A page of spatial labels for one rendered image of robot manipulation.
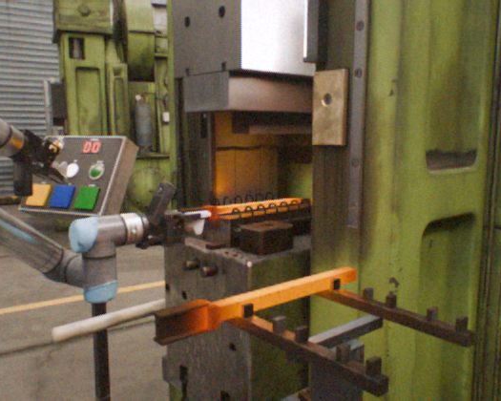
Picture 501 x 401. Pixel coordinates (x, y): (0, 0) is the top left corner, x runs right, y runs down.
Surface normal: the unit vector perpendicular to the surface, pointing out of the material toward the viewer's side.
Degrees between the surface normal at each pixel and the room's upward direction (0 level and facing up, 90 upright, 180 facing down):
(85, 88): 89
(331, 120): 90
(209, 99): 90
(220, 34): 90
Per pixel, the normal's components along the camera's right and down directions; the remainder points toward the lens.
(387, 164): -0.75, 0.11
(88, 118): 0.42, 0.13
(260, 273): 0.66, 0.12
